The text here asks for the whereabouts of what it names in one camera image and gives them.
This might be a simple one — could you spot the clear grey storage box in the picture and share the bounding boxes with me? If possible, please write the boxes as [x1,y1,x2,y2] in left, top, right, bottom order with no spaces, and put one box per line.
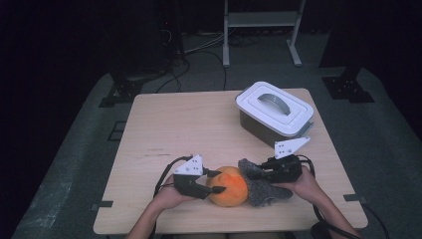
[238,111,315,148]

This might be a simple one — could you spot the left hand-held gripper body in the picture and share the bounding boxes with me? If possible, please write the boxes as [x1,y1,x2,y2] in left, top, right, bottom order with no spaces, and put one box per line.
[172,153,214,200]

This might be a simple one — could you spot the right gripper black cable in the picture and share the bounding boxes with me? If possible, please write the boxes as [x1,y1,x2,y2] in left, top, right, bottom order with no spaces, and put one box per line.
[297,153,364,239]

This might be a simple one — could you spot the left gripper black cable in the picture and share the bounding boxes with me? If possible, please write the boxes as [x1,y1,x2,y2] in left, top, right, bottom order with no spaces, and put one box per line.
[152,154,194,201]

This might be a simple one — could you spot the white metal stand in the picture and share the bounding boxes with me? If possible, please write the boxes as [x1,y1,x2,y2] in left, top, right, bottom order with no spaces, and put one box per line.
[222,0,307,69]

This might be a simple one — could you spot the grey lidded plastic box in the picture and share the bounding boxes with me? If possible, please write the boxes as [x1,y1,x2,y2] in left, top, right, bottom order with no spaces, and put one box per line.
[234,81,315,137]

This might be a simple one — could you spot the person's right hand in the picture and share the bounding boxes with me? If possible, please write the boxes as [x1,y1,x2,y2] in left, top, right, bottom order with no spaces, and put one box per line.
[281,164,322,204]

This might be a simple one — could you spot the black stand base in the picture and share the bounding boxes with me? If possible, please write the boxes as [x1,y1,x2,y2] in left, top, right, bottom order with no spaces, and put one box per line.
[98,71,167,109]
[319,66,376,104]

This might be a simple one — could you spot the black floor cable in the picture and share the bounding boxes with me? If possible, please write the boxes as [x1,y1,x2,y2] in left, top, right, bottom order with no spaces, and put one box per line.
[195,49,229,92]
[155,59,191,94]

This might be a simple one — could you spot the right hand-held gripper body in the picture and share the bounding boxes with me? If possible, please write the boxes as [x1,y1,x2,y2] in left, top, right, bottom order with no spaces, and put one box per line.
[264,135,312,184]

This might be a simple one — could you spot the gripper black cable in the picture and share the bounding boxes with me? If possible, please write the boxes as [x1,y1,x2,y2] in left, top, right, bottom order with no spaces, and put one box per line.
[152,154,194,201]
[297,153,364,239]

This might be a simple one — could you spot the person's left hand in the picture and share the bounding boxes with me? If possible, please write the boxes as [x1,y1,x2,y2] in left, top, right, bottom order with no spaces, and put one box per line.
[152,175,199,213]

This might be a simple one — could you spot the black cable under tape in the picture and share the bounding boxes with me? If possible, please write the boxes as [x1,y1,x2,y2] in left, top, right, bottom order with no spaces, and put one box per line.
[361,202,390,239]

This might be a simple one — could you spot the orange plush toy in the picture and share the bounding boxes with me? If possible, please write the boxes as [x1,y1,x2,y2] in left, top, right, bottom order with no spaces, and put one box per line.
[205,165,250,208]

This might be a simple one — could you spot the black tape floor marking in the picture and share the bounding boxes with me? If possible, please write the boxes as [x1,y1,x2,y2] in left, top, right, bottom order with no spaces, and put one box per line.
[106,120,127,142]

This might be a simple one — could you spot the grey fluffy cloth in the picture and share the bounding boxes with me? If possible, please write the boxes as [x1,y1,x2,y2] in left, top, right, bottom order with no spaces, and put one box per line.
[238,157,295,207]

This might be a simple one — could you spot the white floor cables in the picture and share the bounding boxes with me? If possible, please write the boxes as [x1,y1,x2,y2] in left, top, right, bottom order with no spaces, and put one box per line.
[182,32,227,56]

